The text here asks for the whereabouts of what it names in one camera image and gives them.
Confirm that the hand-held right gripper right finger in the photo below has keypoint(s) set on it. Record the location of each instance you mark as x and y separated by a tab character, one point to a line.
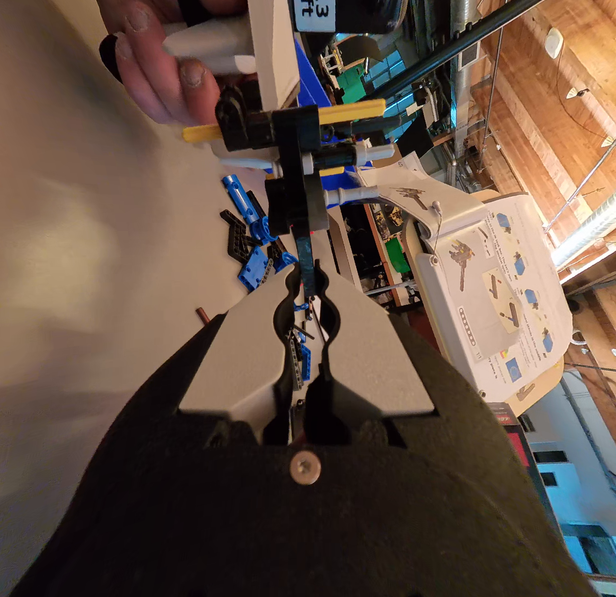
375	366

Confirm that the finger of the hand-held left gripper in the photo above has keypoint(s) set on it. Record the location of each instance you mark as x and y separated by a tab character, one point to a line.
269	39

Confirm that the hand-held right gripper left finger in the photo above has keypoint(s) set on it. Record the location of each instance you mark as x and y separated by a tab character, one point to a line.
236	366

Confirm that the white book stand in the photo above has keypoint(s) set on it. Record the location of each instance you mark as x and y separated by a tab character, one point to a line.
433	294

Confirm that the black orange toy chassis assembly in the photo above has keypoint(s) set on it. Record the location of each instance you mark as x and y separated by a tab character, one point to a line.
293	173

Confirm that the instruction booklet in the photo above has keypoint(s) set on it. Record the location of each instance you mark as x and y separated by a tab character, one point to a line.
423	193

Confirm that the printed task card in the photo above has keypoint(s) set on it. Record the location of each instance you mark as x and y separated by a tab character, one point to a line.
534	289

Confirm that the person's left hand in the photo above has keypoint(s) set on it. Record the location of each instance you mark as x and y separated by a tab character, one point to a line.
159	91

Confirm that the brown toy axle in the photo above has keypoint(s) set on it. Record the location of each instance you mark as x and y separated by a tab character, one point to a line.
203	315

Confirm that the blue bin with white tag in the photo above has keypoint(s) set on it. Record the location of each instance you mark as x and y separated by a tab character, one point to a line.
313	87

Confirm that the green board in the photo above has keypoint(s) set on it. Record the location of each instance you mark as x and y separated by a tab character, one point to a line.
353	82

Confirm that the black support pole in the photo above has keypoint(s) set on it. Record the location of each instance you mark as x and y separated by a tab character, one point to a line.
457	43

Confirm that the blue flat toy panel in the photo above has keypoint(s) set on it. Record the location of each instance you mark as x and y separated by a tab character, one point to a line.
254	267

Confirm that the blue wheel hub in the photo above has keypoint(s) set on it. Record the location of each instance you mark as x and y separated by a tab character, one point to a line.
285	261
262	230

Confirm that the truck print toy set box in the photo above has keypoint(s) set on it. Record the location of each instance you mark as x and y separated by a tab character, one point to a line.
517	443

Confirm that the blue curved toy panel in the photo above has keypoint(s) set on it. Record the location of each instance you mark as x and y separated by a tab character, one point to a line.
238	197

